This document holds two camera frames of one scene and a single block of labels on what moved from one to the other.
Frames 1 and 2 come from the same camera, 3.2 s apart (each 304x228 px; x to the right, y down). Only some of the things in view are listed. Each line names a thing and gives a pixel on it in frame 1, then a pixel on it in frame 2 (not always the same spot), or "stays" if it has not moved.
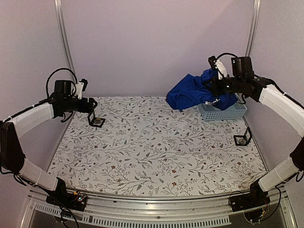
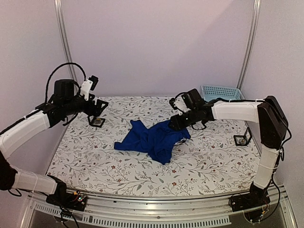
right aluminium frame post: x=256 y=11 stays
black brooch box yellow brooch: x=94 y=121 stays
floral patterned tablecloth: x=144 y=146 stays
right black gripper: x=216 y=88 → x=179 y=124
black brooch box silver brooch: x=243 y=140 stays
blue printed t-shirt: x=188 y=92 → x=157 y=141
